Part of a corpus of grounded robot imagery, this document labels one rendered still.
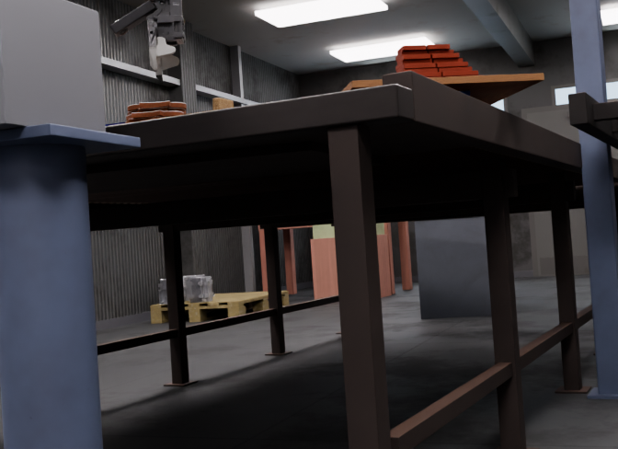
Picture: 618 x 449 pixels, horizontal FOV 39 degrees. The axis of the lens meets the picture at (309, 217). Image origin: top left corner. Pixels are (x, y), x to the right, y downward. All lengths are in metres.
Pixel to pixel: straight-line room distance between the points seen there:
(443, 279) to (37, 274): 5.34
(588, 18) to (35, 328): 2.50
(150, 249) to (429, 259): 3.02
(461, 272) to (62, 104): 5.34
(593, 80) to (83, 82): 2.24
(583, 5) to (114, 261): 5.46
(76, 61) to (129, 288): 6.63
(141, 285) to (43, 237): 6.82
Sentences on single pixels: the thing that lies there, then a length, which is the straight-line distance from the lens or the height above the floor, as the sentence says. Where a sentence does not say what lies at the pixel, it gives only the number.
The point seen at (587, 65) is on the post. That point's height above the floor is 1.24.
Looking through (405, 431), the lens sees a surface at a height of 0.27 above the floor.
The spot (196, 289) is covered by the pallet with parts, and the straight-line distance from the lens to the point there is 7.85.
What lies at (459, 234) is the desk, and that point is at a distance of 6.68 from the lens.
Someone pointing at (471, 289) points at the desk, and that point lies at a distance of 6.70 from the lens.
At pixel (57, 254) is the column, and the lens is 1.56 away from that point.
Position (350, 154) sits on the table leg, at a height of 0.80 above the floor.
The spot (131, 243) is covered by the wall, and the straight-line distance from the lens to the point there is 8.25.
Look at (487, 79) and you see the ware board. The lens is 2.27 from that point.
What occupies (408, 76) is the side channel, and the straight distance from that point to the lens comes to 1.61.
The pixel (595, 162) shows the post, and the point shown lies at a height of 0.87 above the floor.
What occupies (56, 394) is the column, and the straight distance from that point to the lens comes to 1.58.
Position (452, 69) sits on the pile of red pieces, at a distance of 2.58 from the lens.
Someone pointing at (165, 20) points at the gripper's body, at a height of 1.18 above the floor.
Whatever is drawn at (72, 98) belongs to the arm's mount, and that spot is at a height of 0.93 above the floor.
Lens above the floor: 0.65
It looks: 2 degrees up
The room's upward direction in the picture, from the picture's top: 4 degrees counter-clockwise
